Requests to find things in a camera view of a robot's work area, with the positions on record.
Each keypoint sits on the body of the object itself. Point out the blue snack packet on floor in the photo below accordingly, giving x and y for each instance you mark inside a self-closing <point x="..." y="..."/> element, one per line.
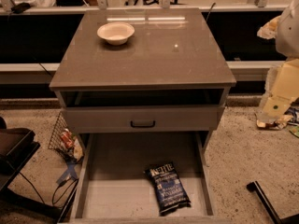
<point x="294" y="114"/>

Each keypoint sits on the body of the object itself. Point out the open grey middle drawer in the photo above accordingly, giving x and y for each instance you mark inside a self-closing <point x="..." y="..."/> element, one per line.
<point x="113" y="187"/>

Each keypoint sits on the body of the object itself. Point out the wire mesh basket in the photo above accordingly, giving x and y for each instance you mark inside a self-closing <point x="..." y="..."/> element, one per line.
<point x="75" y="153"/>

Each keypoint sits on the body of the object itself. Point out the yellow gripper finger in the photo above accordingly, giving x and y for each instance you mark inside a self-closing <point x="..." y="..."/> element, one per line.
<point x="281" y="90"/>
<point x="269" y="30"/>

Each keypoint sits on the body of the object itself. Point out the black metal leg right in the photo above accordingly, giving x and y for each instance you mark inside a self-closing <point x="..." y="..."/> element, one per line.
<point x="255" y="187"/>

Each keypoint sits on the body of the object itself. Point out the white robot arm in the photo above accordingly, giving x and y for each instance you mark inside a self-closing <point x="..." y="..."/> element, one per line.
<point x="287" y="37"/>

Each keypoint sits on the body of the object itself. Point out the green snack packet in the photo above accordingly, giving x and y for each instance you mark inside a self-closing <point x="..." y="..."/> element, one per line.
<point x="295" y="131"/>

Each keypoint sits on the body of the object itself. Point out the blue Kettle chip bag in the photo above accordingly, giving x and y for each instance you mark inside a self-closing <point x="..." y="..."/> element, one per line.
<point x="168" y="188"/>

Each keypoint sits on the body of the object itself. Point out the white paper bowl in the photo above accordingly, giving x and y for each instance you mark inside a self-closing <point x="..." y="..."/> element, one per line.
<point x="116" y="33"/>

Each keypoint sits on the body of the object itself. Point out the black drawer handle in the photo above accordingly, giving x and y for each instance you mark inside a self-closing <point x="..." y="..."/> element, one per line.
<point x="142" y="124"/>

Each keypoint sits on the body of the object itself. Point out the grey drawer cabinet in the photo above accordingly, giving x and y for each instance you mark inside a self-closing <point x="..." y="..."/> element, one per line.
<point x="172" y="59"/>

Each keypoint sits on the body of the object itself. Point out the closed grey top drawer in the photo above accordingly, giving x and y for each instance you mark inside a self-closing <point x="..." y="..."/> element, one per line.
<point x="117" y="119"/>

